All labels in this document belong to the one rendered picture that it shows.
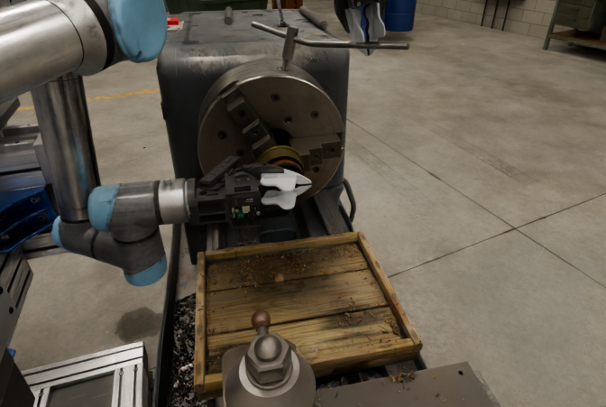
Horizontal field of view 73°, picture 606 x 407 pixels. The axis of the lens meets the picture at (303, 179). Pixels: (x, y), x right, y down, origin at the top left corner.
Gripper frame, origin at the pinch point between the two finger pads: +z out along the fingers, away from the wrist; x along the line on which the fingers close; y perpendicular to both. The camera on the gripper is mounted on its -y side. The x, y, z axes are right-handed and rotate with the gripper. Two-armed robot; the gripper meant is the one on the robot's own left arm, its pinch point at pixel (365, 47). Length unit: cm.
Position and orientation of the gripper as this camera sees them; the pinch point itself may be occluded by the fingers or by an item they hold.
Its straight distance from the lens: 78.6
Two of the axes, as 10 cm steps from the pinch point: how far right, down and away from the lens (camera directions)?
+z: 2.2, 8.1, 5.5
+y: 2.1, 5.1, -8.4
